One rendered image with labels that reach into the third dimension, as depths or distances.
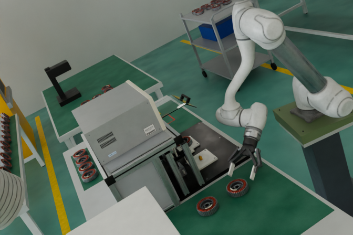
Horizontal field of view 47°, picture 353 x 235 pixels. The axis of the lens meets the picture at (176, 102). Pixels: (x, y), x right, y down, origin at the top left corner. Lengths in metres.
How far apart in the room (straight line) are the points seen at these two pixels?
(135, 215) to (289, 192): 0.83
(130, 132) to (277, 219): 0.83
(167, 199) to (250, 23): 1.01
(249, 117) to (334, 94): 0.44
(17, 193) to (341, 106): 1.55
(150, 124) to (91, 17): 5.46
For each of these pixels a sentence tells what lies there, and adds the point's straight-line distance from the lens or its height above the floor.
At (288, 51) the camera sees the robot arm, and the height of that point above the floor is 1.34.
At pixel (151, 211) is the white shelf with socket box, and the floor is 1.21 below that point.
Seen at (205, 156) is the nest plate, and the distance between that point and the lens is 2.43.
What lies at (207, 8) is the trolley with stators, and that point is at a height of 0.93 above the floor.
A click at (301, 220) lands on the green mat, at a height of 0.75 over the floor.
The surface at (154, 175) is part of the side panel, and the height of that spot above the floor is 0.98.
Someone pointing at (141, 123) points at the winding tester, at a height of 1.22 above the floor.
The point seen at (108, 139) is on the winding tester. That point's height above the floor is 1.23.
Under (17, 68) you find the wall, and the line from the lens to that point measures 7.43.
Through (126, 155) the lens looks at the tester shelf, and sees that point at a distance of 2.10.
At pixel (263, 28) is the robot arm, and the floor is 1.52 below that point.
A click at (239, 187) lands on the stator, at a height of 0.78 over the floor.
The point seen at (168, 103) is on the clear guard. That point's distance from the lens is 2.57.
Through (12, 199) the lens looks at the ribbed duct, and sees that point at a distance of 1.19.
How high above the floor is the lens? 2.08
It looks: 24 degrees down
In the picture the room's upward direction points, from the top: 24 degrees counter-clockwise
